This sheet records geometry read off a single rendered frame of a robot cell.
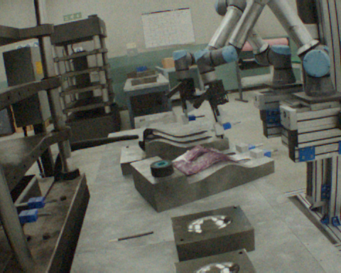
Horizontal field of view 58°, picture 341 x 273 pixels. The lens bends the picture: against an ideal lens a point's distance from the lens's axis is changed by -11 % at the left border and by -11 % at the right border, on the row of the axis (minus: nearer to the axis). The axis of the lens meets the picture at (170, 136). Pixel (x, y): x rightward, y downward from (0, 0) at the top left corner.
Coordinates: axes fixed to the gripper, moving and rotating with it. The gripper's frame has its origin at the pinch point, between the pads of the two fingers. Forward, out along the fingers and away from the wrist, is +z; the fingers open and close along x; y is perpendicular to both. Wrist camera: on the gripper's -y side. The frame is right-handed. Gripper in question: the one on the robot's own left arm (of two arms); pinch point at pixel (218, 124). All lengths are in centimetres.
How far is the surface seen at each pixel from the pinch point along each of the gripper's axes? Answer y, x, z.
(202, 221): -24, -70, 15
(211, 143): -6.8, -6.4, 6.8
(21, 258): -77, -72, 11
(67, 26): -116, 367, -171
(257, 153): 6.8, -29.5, 11.8
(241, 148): 3.2, -19.0, 10.1
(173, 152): -24.1, -6.4, 5.2
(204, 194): -19.2, -42.6, 16.5
